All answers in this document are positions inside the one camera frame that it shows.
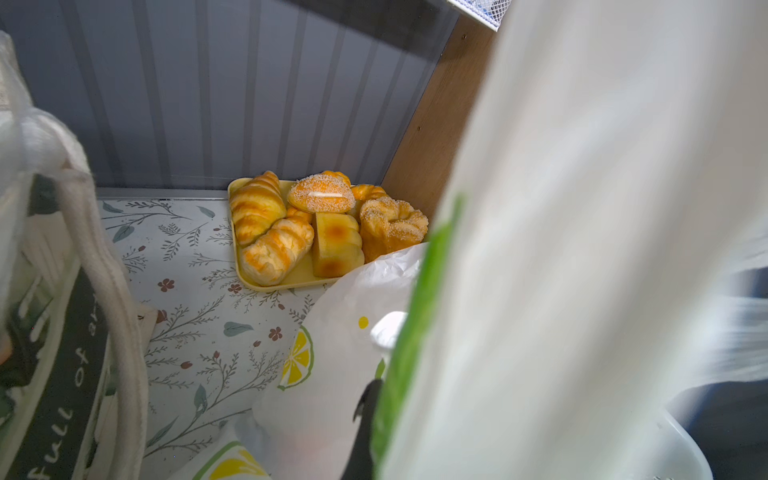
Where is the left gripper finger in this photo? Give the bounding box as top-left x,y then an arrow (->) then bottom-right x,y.
341,379 -> 383,480

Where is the cream canvas tote bag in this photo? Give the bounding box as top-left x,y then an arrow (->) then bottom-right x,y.
1,35 -> 148,479

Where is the white lemon-print plastic bag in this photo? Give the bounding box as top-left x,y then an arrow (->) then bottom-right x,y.
177,1 -> 767,479

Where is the white plastic produce basket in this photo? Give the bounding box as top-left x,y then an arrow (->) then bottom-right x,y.
653,411 -> 714,480

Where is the wooden shelf unit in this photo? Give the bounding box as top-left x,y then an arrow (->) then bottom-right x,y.
382,16 -> 495,217

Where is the white wire wall basket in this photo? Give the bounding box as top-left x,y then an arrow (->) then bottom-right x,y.
448,0 -> 512,32

